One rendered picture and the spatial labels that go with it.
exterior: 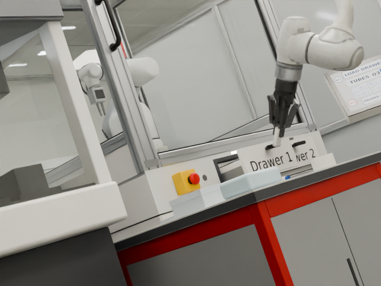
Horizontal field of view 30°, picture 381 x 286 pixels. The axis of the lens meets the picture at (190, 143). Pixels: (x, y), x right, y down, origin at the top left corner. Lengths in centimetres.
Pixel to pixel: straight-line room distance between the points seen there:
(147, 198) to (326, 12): 223
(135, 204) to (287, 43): 72
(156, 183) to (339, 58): 70
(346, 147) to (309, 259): 245
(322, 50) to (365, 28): 181
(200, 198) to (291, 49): 73
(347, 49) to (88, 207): 99
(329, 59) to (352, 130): 187
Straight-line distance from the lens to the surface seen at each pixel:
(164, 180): 231
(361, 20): 413
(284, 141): 261
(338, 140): 420
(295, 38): 236
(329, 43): 232
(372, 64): 332
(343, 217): 193
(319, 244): 182
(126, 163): 233
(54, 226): 171
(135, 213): 234
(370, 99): 316
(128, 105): 231
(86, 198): 178
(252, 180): 171
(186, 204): 188
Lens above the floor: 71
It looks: 7 degrees up
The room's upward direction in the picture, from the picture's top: 19 degrees counter-clockwise
